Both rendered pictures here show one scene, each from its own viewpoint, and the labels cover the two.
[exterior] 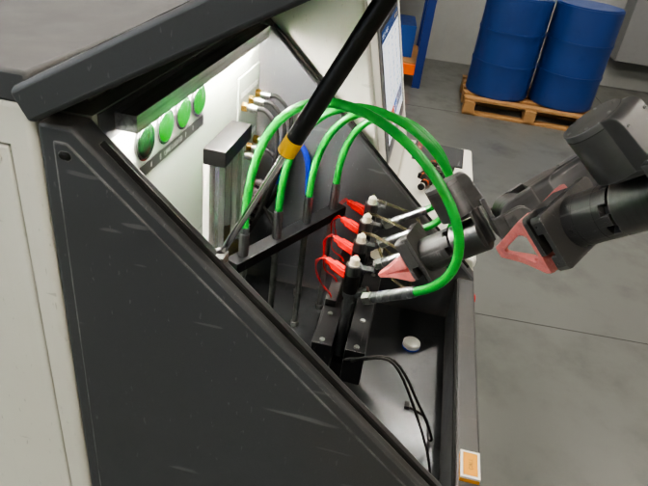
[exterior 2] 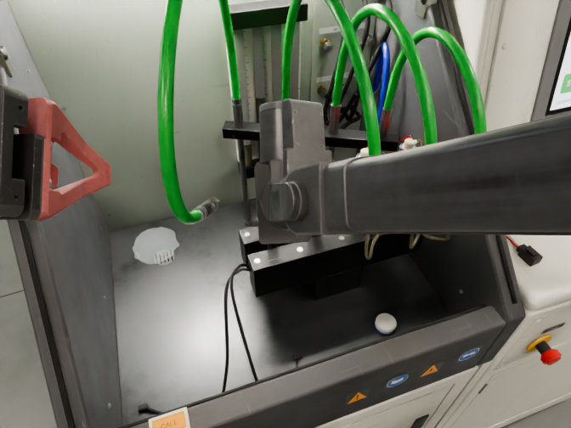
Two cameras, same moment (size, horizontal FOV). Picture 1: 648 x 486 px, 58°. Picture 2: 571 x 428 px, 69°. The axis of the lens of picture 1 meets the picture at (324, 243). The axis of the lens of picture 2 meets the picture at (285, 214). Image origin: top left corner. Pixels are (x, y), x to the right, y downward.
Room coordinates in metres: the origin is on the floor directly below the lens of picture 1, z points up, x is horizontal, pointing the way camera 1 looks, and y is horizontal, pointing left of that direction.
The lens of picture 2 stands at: (0.65, -0.50, 1.54)
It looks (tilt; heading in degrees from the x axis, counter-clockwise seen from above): 45 degrees down; 64
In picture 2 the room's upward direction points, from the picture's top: straight up
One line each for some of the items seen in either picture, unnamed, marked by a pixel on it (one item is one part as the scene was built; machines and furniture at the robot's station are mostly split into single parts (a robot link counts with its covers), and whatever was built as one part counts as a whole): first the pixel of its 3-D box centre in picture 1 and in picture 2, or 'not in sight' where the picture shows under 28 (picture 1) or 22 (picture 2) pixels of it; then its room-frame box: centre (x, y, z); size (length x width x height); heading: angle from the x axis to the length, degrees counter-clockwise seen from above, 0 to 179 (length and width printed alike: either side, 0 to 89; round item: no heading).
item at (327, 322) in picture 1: (347, 321); (330, 251); (0.96, -0.07, 0.91); 0.34 x 0.10 x 0.15; 173
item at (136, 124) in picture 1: (211, 65); not in sight; (0.88, 0.20, 1.43); 0.54 x 0.03 x 0.02; 173
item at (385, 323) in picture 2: (411, 343); (385, 323); (1.00, -0.22, 0.84); 0.04 x 0.04 x 0.01
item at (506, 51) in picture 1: (538, 57); not in sight; (5.63, -1.73, 0.51); 1.20 x 0.85 x 1.02; 84
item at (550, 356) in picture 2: not in sight; (546, 351); (1.25, -0.39, 0.80); 0.05 x 0.04 x 0.05; 173
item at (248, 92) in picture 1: (253, 146); (346, 40); (1.12, 0.17, 1.20); 0.13 x 0.03 x 0.31; 173
